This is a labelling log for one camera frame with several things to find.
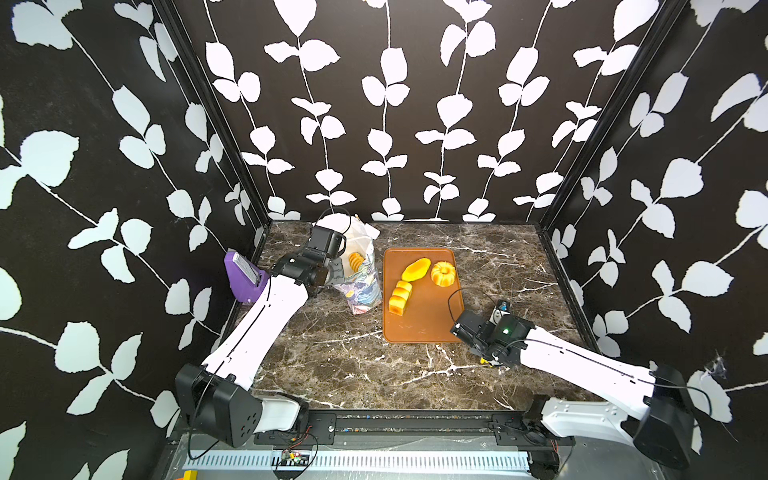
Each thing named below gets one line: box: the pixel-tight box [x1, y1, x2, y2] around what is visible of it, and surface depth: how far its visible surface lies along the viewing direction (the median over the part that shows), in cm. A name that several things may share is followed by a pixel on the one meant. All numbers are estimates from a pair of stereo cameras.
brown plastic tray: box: [383, 248, 463, 344], surface depth 100 cm
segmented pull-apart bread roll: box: [388, 280, 413, 316], surface depth 94 cm
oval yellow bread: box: [401, 257, 432, 282], surface depth 104 cm
